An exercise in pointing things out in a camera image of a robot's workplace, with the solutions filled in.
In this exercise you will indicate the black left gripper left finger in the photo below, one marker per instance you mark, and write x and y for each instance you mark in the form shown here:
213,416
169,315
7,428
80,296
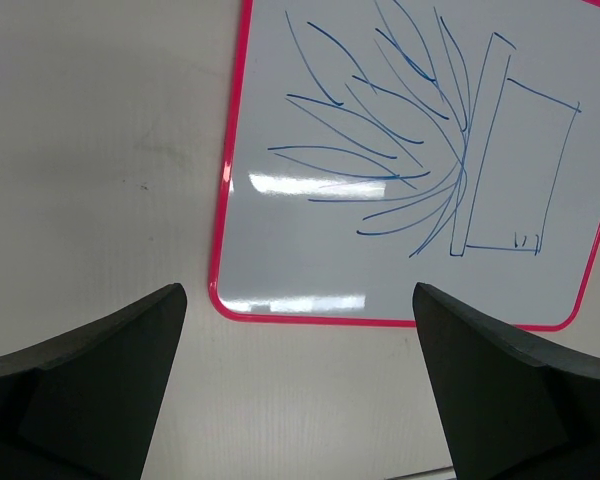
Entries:
84,404

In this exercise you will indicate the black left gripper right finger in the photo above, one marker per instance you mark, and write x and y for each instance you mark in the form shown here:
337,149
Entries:
512,405

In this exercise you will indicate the pink-framed whiteboard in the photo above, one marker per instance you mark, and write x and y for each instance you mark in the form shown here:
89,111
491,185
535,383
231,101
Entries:
375,145

